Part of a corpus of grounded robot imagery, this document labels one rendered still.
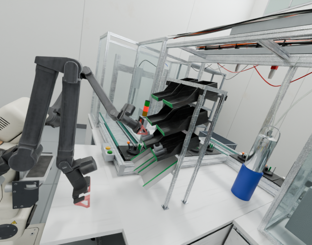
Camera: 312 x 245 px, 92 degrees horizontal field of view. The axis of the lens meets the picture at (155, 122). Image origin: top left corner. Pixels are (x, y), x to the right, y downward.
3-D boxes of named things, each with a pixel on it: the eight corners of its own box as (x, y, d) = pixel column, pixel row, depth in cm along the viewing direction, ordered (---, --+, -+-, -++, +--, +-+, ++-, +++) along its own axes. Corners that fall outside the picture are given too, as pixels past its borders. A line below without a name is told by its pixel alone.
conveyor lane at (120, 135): (123, 171, 122) (125, 161, 120) (103, 130, 190) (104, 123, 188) (153, 168, 137) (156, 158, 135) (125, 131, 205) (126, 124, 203)
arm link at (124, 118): (116, 120, 93) (119, 120, 88) (121, 111, 95) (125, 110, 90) (125, 126, 96) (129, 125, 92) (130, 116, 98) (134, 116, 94)
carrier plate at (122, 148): (125, 162, 120) (125, 159, 119) (117, 147, 139) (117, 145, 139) (151, 160, 133) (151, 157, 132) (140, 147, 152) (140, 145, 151)
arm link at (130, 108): (112, 119, 98) (108, 113, 90) (120, 104, 102) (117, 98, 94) (128, 125, 96) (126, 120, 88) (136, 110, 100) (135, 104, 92)
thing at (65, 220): (39, 248, 64) (39, 243, 64) (69, 147, 143) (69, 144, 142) (176, 221, 93) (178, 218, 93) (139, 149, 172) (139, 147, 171)
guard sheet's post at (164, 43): (139, 143, 157) (164, 40, 130) (138, 142, 159) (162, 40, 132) (142, 143, 158) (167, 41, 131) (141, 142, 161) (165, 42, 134)
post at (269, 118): (242, 179, 157) (311, 34, 119) (238, 177, 161) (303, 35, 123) (244, 179, 159) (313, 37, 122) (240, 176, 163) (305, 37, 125)
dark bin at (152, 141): (146, 148, 98) (143, 139, 95) (141, 140, 110) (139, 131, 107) (184, 136, 105) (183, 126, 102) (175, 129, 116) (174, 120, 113)
